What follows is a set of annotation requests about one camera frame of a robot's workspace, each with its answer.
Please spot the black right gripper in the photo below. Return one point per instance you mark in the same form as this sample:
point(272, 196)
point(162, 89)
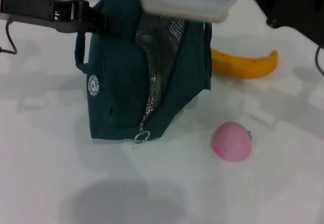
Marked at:
point(308, 9)

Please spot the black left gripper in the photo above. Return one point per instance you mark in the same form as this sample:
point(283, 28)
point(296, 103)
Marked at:
point(33, 9)

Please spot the yellow banana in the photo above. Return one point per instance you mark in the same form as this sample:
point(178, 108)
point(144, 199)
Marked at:
point(248, 68)

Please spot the dark teal insulated lunch bag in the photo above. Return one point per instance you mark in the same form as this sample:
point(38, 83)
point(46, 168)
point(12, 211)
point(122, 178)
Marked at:
point(114, 95)

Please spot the clear container with blue-rimmed lid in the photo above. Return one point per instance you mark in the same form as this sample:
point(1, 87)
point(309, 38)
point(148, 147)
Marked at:
point(182, 1)

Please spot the pink peach toy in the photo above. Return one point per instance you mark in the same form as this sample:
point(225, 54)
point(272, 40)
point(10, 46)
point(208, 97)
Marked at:
point(230, 143)

